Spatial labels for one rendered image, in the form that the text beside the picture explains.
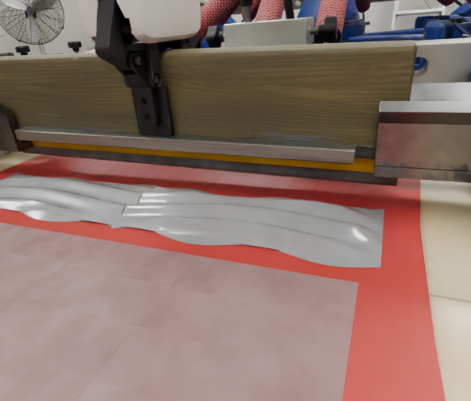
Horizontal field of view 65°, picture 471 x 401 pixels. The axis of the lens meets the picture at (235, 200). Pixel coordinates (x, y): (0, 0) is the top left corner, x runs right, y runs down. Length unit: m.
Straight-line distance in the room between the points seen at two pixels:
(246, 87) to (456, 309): 0.19
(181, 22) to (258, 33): 0.27
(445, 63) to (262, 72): 0.28
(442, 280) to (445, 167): 0.08
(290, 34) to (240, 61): 0.29
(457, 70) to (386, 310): 0.37
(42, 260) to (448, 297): 0.23
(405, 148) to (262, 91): 0.10
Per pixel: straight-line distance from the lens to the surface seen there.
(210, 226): 0.24
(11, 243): 0.30
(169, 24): 0.31
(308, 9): 1.09
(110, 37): 0.28
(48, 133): 0.39
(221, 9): 0.99
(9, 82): 0.43
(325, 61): 0.27
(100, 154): 0.39
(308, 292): 0.20
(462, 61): 0.51
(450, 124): 0.26
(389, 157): 0.27
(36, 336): 0.21
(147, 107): 0.31
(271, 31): 0.58
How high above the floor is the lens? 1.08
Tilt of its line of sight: 26 degrees down
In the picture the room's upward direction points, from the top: 5 degrees counter-clockwise
